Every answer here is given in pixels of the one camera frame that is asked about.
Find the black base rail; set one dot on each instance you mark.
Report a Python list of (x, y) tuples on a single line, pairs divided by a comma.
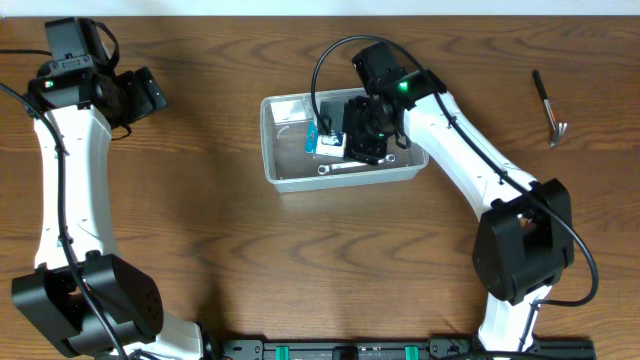
[(432, 349)]

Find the silver combination wrench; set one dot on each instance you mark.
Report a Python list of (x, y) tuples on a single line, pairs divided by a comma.
[(325, 169)]

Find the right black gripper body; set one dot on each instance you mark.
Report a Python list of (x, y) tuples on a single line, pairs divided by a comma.
[(371, 137)]

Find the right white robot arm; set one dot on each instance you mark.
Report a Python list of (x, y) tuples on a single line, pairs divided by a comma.
[(524, 241)]

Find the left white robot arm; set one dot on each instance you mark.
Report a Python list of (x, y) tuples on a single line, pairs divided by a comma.
[(82, 296)]

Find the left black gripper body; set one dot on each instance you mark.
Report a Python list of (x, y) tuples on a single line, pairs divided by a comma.
[(127, 102)]

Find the small claw hammer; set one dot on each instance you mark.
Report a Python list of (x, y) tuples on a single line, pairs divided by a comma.
[(558, 129)]

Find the clear plastic container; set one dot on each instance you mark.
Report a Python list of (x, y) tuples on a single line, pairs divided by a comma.
[(284, 122)]

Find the blue white cardboard box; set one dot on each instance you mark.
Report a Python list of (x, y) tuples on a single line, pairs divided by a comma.
[(324, 145)]

